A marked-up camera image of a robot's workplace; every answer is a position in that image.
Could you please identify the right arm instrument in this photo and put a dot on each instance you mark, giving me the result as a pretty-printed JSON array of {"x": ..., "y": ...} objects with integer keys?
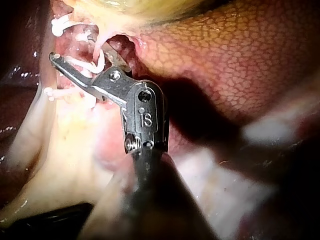
[{"x": 145, "y": 120}]

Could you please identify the right arm instrument jaw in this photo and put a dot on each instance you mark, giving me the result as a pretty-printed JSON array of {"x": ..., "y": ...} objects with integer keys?
[
  {"x": 72, "y": 75},
  {"x": 117, "y": 60}
]

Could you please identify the white clip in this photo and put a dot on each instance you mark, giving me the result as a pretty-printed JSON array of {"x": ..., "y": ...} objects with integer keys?
[
  {"x": 58, "y": 26},
  {"x": 98, "y": 68},
  {"x": 62, "y": 93}
]

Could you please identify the gallbladder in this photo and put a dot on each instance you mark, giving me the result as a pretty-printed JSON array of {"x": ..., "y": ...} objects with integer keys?
[{"x": 150, "y": 10}]

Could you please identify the dark right arm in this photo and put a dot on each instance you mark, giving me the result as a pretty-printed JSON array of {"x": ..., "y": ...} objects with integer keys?
[{"x": 155, "y": 200}]

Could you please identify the thin tube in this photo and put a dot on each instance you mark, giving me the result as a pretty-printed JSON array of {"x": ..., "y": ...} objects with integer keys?
[{"x": 103, "y": 40}]

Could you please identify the dark red liver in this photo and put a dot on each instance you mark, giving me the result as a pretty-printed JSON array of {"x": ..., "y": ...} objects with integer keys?
[{"x": 225, "y": 62}]

